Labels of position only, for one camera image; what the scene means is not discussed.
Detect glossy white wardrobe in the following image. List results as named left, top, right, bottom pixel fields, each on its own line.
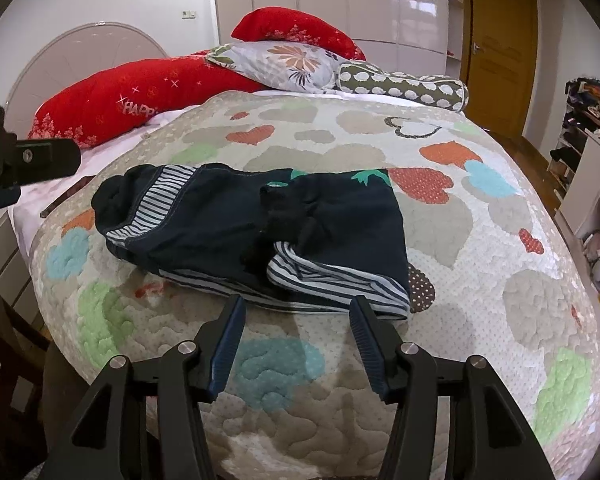
left=215, top=0, right=463, bottom=77

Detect wooden door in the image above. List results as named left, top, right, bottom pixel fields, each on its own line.
left=465, top=0, right=538, bottom=141

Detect wall switch plate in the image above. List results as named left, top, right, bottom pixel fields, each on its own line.
left=182, top=10, right=197, bottom=20

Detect small red pillow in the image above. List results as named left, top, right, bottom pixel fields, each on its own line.
left=230, top=6, right=366, bottom=61

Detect dark navy striped pants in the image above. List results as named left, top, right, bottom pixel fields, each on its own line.
left=92, top=162, right=411, bottom=320

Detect round pink headboard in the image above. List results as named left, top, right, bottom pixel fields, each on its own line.
left=4, top=22, right=168, bottom=139

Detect white shelf unit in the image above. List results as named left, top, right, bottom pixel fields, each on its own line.
left=547, top=76, right=600, bottom=301

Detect large red pillow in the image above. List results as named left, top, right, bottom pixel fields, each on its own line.
left=28, top=53, right=265, bottom=150

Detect grey floral pillow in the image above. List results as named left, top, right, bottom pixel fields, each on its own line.
left=206, top=41, right=347, bottom=93

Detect olive white dotted bolster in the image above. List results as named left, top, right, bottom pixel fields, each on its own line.
left=335, top=61, right=469, bottom=113

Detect grey bedside drawer cabinet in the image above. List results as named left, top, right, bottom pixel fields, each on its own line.
left=0, top=211, right=44, bottom=330

